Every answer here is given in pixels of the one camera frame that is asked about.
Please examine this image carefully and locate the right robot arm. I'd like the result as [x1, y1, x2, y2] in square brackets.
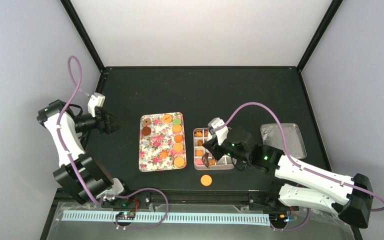
[202, 128, 373, 229]

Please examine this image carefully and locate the yellow cracker with red mark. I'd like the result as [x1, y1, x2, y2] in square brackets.
[161, 114, 173, 124]

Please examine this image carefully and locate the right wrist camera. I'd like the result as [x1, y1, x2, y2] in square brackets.
[206, 117, 229, 146]

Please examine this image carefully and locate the white slotted cable duct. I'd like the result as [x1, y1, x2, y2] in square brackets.
[59, 210, 270, 226]

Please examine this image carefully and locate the pink sandwich cookie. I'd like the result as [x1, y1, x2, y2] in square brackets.
[194, 159, 204, 166]

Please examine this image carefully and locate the green macaron cookie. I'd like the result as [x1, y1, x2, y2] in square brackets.
[172, 118, 182, 125]

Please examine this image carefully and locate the orange ridged swirl cookie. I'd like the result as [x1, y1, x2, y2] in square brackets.
[159, 150, 169, 160]

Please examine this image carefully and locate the dark brown round cookie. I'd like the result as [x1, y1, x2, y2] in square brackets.
[141, 126, 152, 136]

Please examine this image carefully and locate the floral cookie tray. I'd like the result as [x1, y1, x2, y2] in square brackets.
[138, 112, 187, 173]

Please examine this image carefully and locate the fallen orange round cracker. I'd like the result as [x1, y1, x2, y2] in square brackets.
[200, 174, 213, 187]

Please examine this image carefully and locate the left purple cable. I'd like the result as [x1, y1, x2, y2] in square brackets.
[55, 55, 170, 232]

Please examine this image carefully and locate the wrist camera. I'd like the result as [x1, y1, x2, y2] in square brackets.
[87, 92, 106, 117]
[206, 117, 229, 146]

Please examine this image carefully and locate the pink divided cookie tin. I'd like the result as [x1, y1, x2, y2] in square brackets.
[193, 127, 238, 171]

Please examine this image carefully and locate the clear plastic tin lid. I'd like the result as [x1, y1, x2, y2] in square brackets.
[260, 123, 307, 160]

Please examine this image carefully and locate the brown flower cookie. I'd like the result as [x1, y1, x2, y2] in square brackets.
[142, 117, 152, 127]

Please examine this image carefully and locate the black frame post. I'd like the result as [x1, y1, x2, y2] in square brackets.
[60, 0, 105, 72]

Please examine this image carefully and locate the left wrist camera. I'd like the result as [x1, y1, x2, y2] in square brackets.
[87, 92, 106, 117]

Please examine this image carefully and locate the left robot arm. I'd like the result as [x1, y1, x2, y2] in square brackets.
[36, 99, 125, 204]

